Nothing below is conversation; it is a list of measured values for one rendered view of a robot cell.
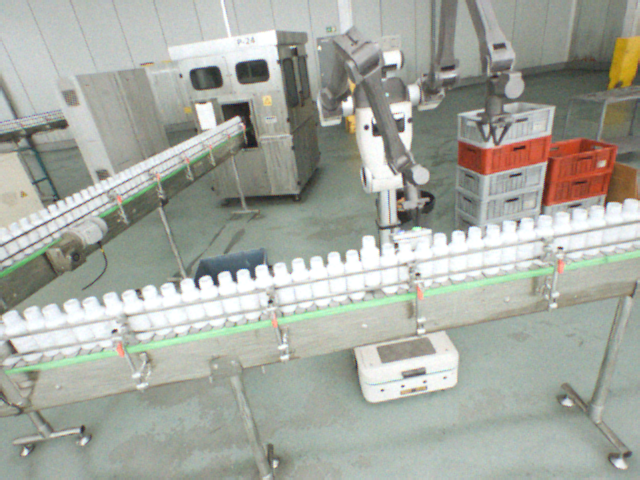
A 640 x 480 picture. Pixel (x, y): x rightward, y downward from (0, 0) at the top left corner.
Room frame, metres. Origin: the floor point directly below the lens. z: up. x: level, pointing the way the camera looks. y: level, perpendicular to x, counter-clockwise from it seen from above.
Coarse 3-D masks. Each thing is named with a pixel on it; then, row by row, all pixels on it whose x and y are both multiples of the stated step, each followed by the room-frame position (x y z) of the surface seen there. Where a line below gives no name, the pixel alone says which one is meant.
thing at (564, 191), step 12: (564, 180) 2.99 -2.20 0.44; (576, 180) 3.01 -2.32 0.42; (588, 180) 3.03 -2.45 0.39; (600, 180) 3.03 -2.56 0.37; (552, 192) 2.98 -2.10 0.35; (564, 192) 3.00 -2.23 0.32; (576, 192) 3.01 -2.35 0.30; (588, 192) 3.02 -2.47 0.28; (600, 192) 3.04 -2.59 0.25; (552, 204) 2.98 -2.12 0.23
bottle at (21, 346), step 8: (8, 312) 0.97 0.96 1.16; (16, 312) 0.96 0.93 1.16; (8, 320) 0.94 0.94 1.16; (16, 320) 0.95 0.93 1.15; (24, 320) 0.97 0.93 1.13; (8, 328) 0.93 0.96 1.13; (16, 328) 0.93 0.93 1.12; (24, 328) 0.94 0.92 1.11; (16, 344) 0.92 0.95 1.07; (24, 344) 0.93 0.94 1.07; (32, 344) 0.94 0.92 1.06; (32, 360) 0.93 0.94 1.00
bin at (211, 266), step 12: (240, 252) 1.56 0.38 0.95; (252, 252) 1.56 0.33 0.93; (264, 252) 1.52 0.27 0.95; (204, 264) 1.55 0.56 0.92; (216, 264) 1.55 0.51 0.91; (228, 264) 1.56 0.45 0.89; (240, 264) 1.56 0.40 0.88; (252, 264) 1.56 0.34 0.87; (264, 264) 1.40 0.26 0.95; (216, 276) 1.55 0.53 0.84; (252, 276) 1.56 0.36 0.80; (264, 372) 1.05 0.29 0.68
